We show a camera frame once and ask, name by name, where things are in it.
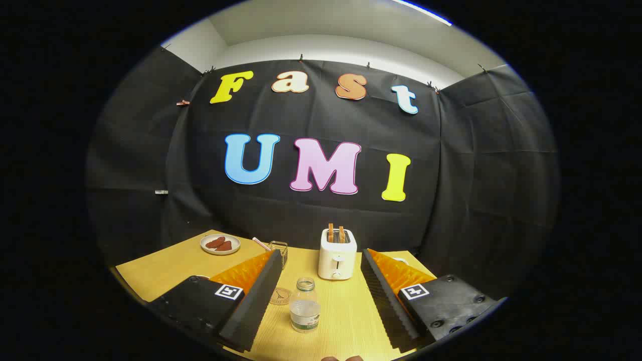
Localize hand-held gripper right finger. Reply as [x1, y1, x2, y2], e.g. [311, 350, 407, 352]
[360, 248, 502, 354]

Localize white round plate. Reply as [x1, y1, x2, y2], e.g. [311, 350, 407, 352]
[200, 234, 241, 256]

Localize wooden table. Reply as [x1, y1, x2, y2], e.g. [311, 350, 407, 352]
[115, 230, 437, 361]

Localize white toaster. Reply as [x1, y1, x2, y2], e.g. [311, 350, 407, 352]
[318, 228, 358, 281]

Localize clear plastic juice bottle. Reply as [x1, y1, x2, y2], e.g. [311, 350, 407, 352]
[289, 277, 322, 333]

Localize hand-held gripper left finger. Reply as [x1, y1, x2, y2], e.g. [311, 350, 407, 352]
[148, 249, 284, 353]

